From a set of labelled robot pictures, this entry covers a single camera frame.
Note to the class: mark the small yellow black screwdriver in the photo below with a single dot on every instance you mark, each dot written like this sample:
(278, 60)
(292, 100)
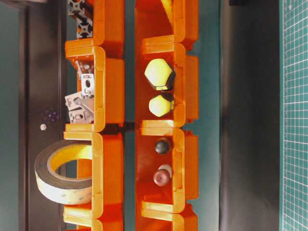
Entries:
(161, 104)

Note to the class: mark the orange bin with screwdrivers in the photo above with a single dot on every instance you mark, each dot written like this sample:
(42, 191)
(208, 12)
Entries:
(185, 89)

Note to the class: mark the large yellow black screwdriver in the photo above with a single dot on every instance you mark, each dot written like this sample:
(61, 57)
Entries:
(160, 75)

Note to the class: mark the orange bin dark screwdrivers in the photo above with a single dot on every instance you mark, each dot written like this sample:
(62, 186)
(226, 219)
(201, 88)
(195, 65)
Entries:
(183, 158)

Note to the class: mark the orange bin with brackets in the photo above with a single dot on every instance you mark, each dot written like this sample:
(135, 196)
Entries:
(109, 86)

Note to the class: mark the orange bin with tape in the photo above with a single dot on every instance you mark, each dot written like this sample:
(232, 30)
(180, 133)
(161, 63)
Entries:
(107, 175)

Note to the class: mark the orange top bin yellow item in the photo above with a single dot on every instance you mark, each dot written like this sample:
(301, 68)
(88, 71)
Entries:
(167, 21)

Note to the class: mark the black table mat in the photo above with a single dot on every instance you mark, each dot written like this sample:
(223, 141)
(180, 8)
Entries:
(250, 115)

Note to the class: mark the orange bin with extrusions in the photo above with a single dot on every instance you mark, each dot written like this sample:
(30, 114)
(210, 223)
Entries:
(108, 23)

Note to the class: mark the black aluminium extrusion profile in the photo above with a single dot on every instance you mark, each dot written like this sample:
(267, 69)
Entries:
(84, 27)

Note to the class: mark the green grid cutting mat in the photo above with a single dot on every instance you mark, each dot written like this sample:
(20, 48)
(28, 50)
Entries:
(294, 123)

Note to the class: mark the dark round handled screwdriver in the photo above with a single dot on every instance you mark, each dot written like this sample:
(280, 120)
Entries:
(163, 146)

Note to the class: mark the red white handled screwdriver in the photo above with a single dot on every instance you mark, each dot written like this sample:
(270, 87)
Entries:
(167, 167)

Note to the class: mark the brown handled screwdriver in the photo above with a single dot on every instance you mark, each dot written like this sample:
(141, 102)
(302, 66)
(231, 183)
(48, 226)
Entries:
(161, 177)

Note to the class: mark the silver corner bracket lower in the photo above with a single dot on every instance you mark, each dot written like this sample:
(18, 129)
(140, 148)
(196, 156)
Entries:
(80, 116)

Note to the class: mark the silver corner bracket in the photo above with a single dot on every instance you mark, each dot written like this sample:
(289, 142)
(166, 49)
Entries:
(80, 116)
(87, 84)
(78, 101)

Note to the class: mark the silver corner bracket upper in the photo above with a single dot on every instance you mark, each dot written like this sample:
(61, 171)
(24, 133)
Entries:
(78, 101)

